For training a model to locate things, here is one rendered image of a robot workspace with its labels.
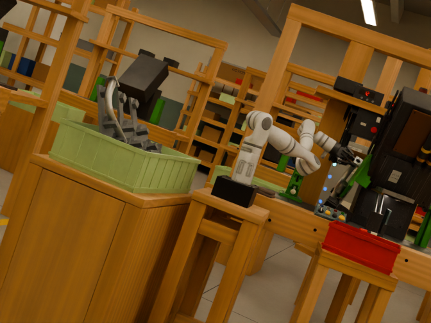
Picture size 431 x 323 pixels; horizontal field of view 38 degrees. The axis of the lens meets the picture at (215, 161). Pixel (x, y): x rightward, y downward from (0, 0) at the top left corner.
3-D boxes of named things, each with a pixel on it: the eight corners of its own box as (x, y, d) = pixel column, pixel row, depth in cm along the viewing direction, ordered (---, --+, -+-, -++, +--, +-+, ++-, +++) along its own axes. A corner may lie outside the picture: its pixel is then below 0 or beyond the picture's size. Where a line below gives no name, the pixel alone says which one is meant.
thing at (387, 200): (403, 241, 333) (426, 181, 331) (349, 221, 336) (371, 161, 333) (397, 236, 351) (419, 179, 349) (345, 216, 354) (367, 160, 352)
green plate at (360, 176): (360, 197, 318) (385, 163, 316) (347, 187, 319) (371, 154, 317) (357, 195, 330) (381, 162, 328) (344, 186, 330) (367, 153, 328)
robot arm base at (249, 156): (250, 186, 277) (262, 149, 276) (230, 179, 278) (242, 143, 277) (250, 184, 287) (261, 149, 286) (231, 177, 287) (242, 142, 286)
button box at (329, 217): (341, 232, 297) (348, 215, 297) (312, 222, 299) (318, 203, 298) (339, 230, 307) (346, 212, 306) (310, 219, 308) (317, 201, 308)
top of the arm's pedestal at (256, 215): (260, 225, 264) (263, 216, 264) (190, 198, 270) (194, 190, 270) (267, 218, 296) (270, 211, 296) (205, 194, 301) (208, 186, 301)
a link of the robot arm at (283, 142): (274, 150, 299) (288, 155, 291) (240, 122, 282) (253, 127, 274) (284, 134, 300) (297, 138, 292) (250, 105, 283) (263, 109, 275)
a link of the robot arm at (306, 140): (303, 149, 330) (317, 141, 326) (303, 181, 309) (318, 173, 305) (293, 137, 326) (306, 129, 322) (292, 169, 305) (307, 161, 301)
